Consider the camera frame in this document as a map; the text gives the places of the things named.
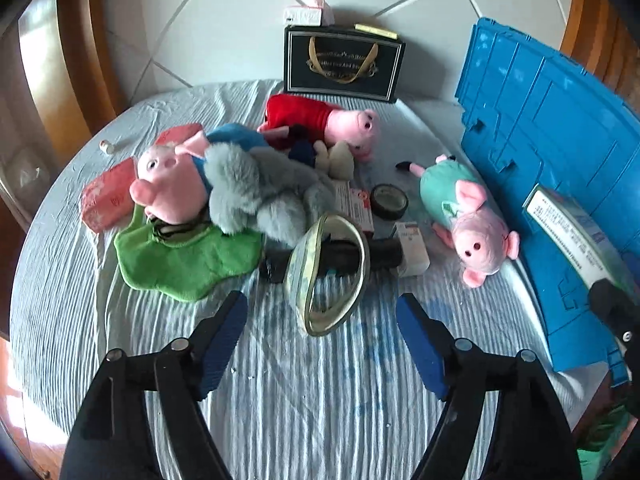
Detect white and blue carton box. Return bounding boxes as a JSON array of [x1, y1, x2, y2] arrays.
[[522, 184, 628, 301]]

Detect striped light blue bed sheet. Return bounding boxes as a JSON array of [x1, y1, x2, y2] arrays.
[[10, 79, 626, 480]]

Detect grey furry plush toy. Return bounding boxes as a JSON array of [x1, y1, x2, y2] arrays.
[[204, 142, 337, 250]]

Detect blue plastic container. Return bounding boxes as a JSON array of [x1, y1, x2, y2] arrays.
[[454, 17, 640, 391]]

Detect red dress pig plush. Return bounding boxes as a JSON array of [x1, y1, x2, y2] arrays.
[[257, 94, 382, 163]]

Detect black tape roll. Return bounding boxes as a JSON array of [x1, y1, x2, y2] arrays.
[[370, 184, 410, 221]]

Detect dark blue satin cloth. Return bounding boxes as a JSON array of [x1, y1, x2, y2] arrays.
[[287, 127, 317, 166]]

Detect clear plastic bag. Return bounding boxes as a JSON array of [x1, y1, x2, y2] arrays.
[[0, 145, 51, 201]]

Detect blue shirt pig plush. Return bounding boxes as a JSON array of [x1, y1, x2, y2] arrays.
[[129, 122, 273, 226]]

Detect wooden door frame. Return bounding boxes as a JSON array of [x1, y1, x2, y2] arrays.
[[20, 0, 146, 161]]

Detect flat gold box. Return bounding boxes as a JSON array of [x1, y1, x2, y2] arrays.
[[354, 23, 400, 41]]

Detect teal dress pig plush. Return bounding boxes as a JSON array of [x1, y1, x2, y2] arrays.
[[396, 154, 521, 290]]

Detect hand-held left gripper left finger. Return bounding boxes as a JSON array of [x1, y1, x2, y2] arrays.
[[60, 290, 249, 480]]

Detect red white medicine box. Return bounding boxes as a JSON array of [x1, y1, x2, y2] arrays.
[[347, 187, 377, 241]]

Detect green fleece cloth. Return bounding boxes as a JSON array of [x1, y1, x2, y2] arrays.
[[113, 205, 266, 303]]

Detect green fabric item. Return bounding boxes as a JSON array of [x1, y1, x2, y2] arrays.
[[575, 402, 633, 480]]

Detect wooden wall panel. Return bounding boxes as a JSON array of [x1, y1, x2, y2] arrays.
[[560, 0, 640, 96]]

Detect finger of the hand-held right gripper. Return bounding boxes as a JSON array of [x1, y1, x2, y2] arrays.
[[587, 277, 640, 361]]

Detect black gift box gold handles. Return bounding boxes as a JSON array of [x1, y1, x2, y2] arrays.
[[282, 25, 407, 105]]

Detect pink white tissue box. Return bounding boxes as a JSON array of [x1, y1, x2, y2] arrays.
[[283, 0, 335, 27]]

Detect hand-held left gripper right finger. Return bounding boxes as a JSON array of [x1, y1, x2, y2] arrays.
[[395, 293, 583, 480]]

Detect small cream plush toy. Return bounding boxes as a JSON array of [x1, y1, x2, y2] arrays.
[[314, 141, 357, 181]]

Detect pink tissue pack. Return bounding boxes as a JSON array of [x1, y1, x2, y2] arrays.
[[81, 157, 143, 233], [155, 124, 203, 148]]

